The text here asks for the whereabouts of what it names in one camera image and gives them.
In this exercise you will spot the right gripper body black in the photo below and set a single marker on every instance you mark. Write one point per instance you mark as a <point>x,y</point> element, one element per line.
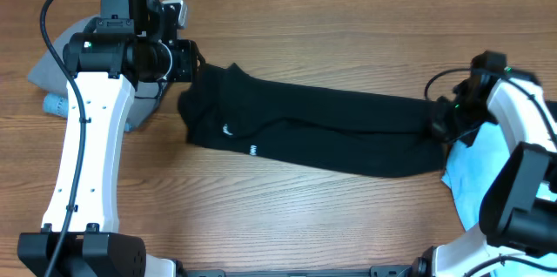
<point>439,122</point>

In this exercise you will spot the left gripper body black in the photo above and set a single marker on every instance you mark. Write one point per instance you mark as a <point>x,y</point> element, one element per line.
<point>181,61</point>

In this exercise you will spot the black polo shirt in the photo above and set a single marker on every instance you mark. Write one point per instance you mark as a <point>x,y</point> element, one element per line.
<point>344,131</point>

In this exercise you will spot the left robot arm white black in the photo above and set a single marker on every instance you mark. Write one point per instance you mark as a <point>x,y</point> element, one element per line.
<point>131,42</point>

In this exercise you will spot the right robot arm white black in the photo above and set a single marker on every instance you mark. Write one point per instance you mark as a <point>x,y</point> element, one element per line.
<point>515,225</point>

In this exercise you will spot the light blue shirt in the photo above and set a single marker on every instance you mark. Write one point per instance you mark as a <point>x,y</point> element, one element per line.
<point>470,171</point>

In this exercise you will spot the dark navy garment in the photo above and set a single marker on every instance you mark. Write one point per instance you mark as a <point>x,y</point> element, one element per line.
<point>552,107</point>

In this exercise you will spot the grey folded trousers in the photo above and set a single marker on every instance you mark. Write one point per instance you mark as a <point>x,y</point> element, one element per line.
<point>47,75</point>

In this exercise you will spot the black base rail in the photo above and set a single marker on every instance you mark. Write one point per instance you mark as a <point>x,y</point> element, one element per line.
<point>374,271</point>

